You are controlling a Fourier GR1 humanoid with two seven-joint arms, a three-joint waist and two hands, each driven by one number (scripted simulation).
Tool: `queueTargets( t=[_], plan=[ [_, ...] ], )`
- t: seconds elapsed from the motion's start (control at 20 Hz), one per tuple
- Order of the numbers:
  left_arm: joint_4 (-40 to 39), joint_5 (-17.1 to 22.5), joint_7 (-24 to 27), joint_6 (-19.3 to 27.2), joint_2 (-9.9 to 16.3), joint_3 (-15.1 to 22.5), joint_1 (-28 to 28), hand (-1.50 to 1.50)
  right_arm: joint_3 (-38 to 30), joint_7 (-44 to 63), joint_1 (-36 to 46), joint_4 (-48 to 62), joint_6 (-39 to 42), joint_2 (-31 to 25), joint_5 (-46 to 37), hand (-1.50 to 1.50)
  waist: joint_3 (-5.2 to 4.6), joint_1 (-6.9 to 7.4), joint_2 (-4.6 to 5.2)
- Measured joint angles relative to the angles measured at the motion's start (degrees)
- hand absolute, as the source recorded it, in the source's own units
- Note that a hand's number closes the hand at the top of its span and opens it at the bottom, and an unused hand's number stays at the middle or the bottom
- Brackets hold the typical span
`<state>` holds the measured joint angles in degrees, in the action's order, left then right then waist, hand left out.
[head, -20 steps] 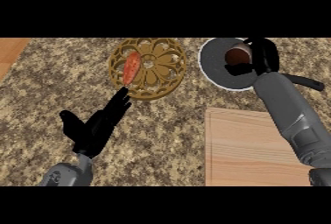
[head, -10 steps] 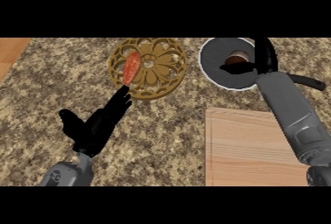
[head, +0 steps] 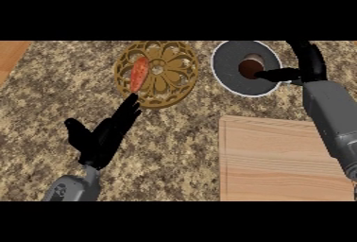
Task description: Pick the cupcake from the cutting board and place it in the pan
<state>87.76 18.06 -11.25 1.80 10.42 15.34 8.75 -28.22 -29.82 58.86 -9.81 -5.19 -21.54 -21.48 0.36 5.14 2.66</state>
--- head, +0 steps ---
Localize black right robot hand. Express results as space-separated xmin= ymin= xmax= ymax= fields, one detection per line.
xmin=254 ymin=40 xmax=329 ymax=86

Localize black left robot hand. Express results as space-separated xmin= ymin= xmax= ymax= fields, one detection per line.
xmin=64 ymin=93 xmax=144 ymax=171

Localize dark grey round pan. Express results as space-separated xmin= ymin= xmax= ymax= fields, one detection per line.
xmin=211 ymin=40 xmax=285 ymax=98

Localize pale wooden cutting board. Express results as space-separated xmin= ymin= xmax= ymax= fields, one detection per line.
xmin=217 ymin=114 xmax=357 ymax=202

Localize orange red carrot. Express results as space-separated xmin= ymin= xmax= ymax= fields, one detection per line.
xmin=129 ymin=56 xmax=151 ymax=94

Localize golden ornate round trivet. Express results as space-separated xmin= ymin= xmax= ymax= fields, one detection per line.
xmin=114 ymin=40 xmax=201 ymax=110

